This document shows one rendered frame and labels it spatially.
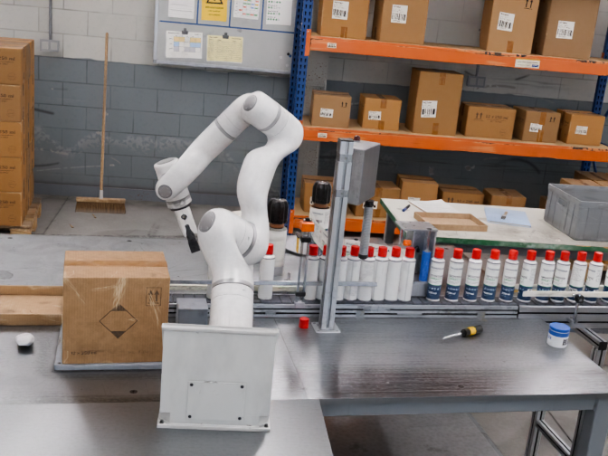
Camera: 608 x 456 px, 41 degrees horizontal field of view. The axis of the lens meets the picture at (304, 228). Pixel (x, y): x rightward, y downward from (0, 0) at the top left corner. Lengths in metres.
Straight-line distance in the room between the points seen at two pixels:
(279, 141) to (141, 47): 4.85
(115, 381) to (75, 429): 0.28
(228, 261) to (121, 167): 5.21
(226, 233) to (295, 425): 0.56
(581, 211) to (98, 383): 2.92
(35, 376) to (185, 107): 5.07
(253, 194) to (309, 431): 0.70
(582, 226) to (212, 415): 2.86
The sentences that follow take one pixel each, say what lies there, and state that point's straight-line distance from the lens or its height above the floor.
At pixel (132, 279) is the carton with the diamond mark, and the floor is 1.11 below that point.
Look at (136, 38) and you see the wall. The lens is 7.31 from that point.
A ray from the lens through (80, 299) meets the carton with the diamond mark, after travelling 2.44.
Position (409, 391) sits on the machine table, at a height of 0.83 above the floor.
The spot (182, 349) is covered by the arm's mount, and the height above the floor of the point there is 1.05.
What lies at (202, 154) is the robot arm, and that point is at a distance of 2.71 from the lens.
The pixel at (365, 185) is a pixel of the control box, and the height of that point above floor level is 1.35.
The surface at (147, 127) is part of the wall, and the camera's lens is 7.39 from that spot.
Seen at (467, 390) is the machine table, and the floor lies 0.83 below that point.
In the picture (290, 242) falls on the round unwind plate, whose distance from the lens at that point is 3.60.
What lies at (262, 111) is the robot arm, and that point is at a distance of 2.47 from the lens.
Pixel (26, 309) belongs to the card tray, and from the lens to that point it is 2.95.
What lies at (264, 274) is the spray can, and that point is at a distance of 2.92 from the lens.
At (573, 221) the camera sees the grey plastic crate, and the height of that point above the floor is 0.90.
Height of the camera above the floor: 1.96
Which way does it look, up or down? 16 degrees down
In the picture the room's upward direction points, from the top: 6 degrees clockwise
